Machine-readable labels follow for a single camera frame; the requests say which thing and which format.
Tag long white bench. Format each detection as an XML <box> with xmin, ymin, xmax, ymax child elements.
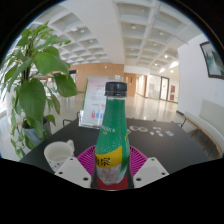
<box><xmin>175</xmin><ymin>98</ymin><xmax>224</xmax><ymax>158</ymax></box>

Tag potted green leafy plant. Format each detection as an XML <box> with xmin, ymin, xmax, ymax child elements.
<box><xmin>0</xmin><ymin>21</ymin><xmax>80</xmax><ymax>160</ymax></box>

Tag white patterned cup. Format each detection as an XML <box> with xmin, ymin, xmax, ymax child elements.
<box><xmin>43</xmin><ymin>139</ymin><xmax>76</xmax><ymax>173</ymax></box>

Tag clear acrylic sign stand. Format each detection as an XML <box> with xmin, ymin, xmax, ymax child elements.
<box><xmin>78</xmin><ymin>76</ymin><xmax>111</xmax><ymax>130</ymax></box>

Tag framed landscape picture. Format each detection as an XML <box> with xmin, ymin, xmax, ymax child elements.
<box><xmin>199</xmin><ymin>40</ymin><xmax>224</xmax><ymax>81</ymax></box>

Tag green plastic drink bottle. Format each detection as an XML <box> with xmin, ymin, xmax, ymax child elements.
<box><xmin>94</xmin><ymin>81</ymin><xmax>132</xmax><ymax>186</ymax></box>

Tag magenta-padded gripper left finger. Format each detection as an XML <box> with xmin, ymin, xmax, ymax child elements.
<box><xmin>54</xmin><ymin>144</ymin><xmax>100</xmax><ymax>190</ymax></box>

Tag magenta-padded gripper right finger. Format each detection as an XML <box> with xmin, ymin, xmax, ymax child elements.
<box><xmin>128</xmin><ymin>145</ymin><xmax>171</xmax><ymax>190</ymax></box>

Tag recessed ceiling lights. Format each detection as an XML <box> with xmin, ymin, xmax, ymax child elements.
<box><xmin>71</xmin><ymin>23</ymin><xmax>181</xmax><ymax>74</ymax></box>

